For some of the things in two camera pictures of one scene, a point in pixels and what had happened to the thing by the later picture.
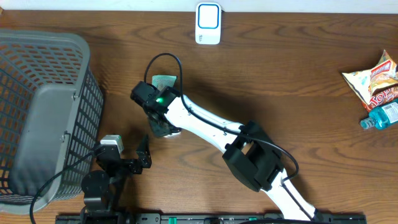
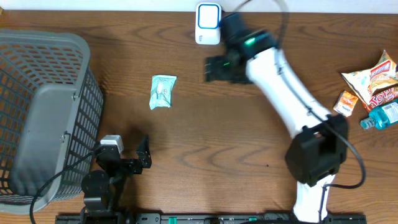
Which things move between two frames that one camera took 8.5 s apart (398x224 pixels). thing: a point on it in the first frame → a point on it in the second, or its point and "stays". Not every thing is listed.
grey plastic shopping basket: [51, 108] stays
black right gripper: [158, 132] → [215, 73]
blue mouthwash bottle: [382, 117] stays
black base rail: [207, 218] stays
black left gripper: [143, 154] stays
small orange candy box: [173, 135] → [346, 103]
